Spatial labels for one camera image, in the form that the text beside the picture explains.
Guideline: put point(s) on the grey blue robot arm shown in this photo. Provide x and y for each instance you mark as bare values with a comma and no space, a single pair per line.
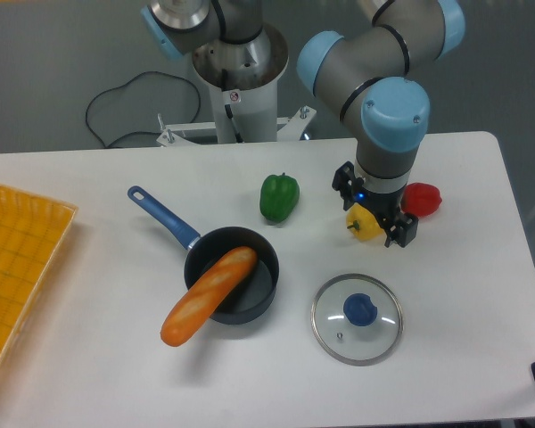
363,81

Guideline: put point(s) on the yellow toy bell pepper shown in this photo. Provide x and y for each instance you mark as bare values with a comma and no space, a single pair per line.
362,224

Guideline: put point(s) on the dark saucepan blue handle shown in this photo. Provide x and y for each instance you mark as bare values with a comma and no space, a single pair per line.
249,299

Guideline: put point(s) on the toy baguette bread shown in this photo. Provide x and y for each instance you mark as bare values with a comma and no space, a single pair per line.
208,292

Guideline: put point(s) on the red toy bell pepper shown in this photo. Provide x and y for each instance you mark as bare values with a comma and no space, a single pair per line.
421,199

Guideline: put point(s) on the glass pot lid blue knob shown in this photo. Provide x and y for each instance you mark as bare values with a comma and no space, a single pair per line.
356,319

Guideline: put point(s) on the yellow plastic basket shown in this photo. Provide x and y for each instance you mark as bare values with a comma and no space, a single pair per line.
32,230

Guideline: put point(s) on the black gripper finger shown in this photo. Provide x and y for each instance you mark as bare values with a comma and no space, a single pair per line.
347,184
400,230

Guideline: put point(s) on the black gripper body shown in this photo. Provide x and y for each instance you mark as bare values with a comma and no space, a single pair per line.
385,207

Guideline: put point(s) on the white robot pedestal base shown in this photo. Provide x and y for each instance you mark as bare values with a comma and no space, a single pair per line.
242,83

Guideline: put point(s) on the green toy bell pepper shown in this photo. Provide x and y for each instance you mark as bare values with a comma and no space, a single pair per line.
279,196

